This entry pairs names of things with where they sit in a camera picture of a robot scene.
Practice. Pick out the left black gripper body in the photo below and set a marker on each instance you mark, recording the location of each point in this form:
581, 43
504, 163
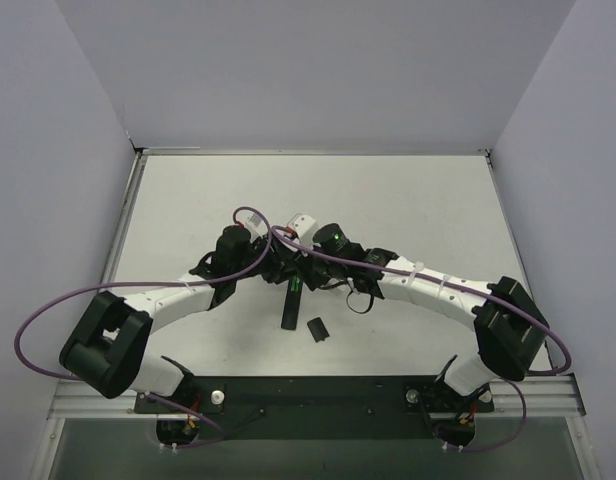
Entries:
270, 261

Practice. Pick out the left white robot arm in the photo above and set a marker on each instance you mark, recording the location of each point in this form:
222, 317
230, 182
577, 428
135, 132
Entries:
107, 348

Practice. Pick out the black battery cover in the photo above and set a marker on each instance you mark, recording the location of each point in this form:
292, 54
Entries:
318, 329

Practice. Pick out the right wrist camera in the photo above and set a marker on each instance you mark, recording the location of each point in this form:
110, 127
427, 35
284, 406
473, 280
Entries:
302, 228

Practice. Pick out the black remote control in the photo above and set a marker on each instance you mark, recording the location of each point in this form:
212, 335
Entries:
291, 307

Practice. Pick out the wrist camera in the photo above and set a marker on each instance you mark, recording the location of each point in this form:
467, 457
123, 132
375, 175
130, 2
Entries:
302, 228
255, 225

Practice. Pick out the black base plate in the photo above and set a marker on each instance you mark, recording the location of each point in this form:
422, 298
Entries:
327, 407

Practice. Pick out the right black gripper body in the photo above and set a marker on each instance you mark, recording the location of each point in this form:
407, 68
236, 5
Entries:
309, 270

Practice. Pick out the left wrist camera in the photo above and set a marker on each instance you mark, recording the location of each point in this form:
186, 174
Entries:
255, 225

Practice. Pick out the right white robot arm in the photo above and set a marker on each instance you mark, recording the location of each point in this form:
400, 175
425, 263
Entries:
508, 330

